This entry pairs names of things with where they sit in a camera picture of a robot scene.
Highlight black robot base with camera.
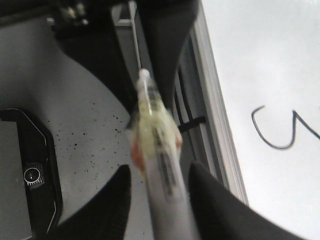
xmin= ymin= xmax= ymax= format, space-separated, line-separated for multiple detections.
xmin=0 ymin=108 xmax=63 ymax=240

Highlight white whiteboard with aluminium frame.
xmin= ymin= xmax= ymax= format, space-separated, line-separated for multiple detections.
xmin=186 ymin=0 xmax=320 ymax=223

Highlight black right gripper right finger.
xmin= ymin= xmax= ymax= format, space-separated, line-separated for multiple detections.
xmin=188 ymin=159 xmax=320 ymax=240

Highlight black whiteboard marker with tape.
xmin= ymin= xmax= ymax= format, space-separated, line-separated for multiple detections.
xmin=126 ymin=68 xmax=201 ymax=240

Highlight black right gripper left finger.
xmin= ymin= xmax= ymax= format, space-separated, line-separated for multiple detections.
xmin=37 ymin=164 xmax=132 ymax=240

